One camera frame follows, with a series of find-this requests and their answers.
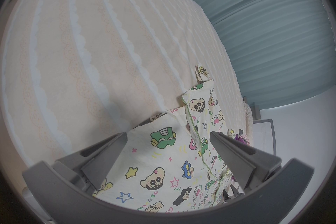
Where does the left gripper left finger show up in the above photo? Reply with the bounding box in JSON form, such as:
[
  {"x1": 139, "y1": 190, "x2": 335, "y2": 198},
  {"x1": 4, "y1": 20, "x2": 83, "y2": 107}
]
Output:
[{"x1": 53, "y1": 132, "x2": 128, "y2": 191}]

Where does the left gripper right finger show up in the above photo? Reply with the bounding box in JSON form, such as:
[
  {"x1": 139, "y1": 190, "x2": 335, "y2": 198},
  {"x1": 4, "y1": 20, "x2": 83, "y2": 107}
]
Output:
[{"x1": 209, "y1": 131, "x2": 283, "y2": 194}]

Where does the white printed pyjama top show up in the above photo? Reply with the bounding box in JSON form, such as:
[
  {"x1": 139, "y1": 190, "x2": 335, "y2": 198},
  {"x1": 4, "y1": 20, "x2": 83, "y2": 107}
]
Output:
[{"x1": 92, "y1": 64, "x2": 246, "y2": 214}]

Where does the bed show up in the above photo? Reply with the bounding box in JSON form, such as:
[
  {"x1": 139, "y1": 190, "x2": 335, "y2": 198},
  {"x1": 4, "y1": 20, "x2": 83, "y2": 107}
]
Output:
[{"x1": 1, "y1": 0, "x2": 276, "y2": 192}]

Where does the cream pillow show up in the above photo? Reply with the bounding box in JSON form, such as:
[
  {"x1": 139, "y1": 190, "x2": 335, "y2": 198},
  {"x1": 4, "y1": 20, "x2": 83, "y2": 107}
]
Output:
[{"x1": 244, "y1": 101, "x2": 254, "y2": 126}]

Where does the grey bedside table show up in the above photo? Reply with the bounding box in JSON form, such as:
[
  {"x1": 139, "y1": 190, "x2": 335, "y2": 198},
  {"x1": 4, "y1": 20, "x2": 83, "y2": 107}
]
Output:
[{"x1": 242, "y1": 96, "x2": 261, "y2": 120}]

